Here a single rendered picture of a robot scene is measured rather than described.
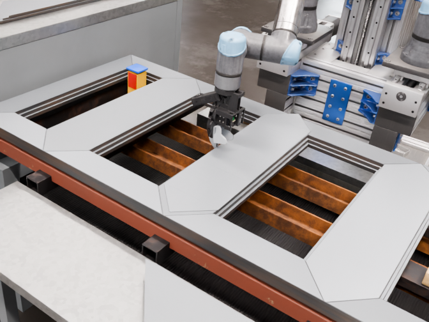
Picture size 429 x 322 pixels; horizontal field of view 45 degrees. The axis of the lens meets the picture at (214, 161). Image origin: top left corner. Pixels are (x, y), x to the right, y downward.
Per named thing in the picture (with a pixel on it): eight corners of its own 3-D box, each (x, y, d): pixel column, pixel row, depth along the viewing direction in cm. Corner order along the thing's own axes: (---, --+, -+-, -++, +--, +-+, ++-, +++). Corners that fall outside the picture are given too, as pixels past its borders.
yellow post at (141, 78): (136, 119, 207) (137, 75, 197) (127, 115, 209) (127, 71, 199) (145, 115, 210) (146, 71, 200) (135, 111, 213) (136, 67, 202)
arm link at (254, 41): (263, 53, 159) (257, 66, 150) (228, 47, 161) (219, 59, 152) (267, 29, 155) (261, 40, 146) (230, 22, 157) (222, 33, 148)
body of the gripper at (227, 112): (229, 133, 152) (234, 96, 145) (205, 123, 156) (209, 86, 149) (243, 124, 157) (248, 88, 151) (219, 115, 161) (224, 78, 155)
